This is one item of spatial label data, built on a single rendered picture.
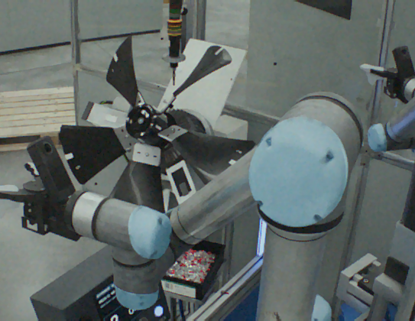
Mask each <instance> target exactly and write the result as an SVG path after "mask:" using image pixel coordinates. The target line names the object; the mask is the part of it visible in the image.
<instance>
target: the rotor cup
mask: <svg viewBox="0 0 415 321"><path fill-rule="evenodd" d="M139 118H143V119H144V121H143V123H141V124H139V123H138V119H139ZM156 125H157V126H159V127H160V128H161V130H160V129H158V128H156ZM173 125H176V126H178V127H179V125H178V122H177V120H176V119H175V118H174V117H173V116H172V115H171V114H170V113H168V112H165V113H164V114H163V111H160V112H159V111H158V110H156V108H154V107H153V106H152V105H149V104H139V105H136V106H135V107H134V108H133V109H132V110H131V111H130V112H129V113H128V115H127V118H126V120H125V128H126V131H127V132H128V133H129V134H130V136H132V137H133V138H135V139H137V140H138V141H140V142H141V143H143V144H149V145H152V146H155V147H156V148H160V152H161V153H163V152H165V151H167V150H168V149H170V147H171V146H172V144H171V143H170V142H168V141H165V140H162V139H159V138H157V136H159V135H158V133H159V132H161V131H163V130H165V129H167V128H169V127H171V126H173ZM139 138H140V139H141V140H143V141H144V142H143V141H141V140H139Z"/></svg>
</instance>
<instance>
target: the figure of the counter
mask: <svg viewBox="0 0 415 321"><path fill-rule="evenodd" d="M104 321H125V318H124V315H123V313H122V308H121V306H119V307H118V308H117V309H115V310H113V311H112V312H111V313H110V314H109V315H107V316H106V317H104Z"/></svg>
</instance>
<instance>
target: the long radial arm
mask: <svg viewBox="0 0 415 321"><path fill-rule="evenodd" d="M127 115H128V113H125V112H121V111H118V110H115V109H111V108H109V107H108V108H107V107H105V106H102V105H98V104H95V103H94V105H93V107H92V110H91V112H90V113H89V116H88V118H87V121H88V122H90V123H92V124H93V125H95V126H97V127H109V128H110V127H113V128H115V127H117V126H119V125H123V124H124V123H125V120H126V118H127Z"/></svg>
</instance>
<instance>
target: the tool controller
mask: <svg viewBox="0 0 415 321"><path fill-rule="evenodd" d="M113 282H114V274H113V270H112V248H111V246H110V245H106V246H105V247H104V248H102V249H101V250H98V251H97V252H96V253H95V254H93V255H91V256H90V257H88V258H87V259H85V260H84V261H82V262H80V263H79V264H78V265H77V266H75V267H73V268H71V269H70V270H69V271H67V272H65V273H64V274H63V275H61V276H60V277H58V278H57V279H55V280H54V281H52V283H49V284H48V285H46V287H42V288H41V289H40V290H39V291H38V292H35V293H34V294H32V295H31V296H30V300H31V303H32V306H33V308H34V312H35V314H36V316H37V319H38V321H104V317H106V316H107V315H109V314H110V313H111V312H112V311H113V310H115V309H117V308H118V307H119V306H121V308H122V313H123V315H124V318H125V321H139V319H140V318H141V317H145V318H147V320H148V321H168V320H169V319H170V317H171V315H170V311H169V307H168V304H167V299H166V296H165V292H164V288H163V284H162V281H161V280H160V282H159V284H158V286H159V292H158V298H157V300H156V302H155V303H154V304H153V305H152V306H151V307H148V308H146V309H143V310H131V309H129V308H127V307H125V306H122V305H121V304H120V303H119V301H118V298H117V297H116V293H115V288H114V285H113ZM156 305H160V306H162V314H161V315H160V316H159V317H156V316H155V315H154V308H155V307H156Z"/></svg>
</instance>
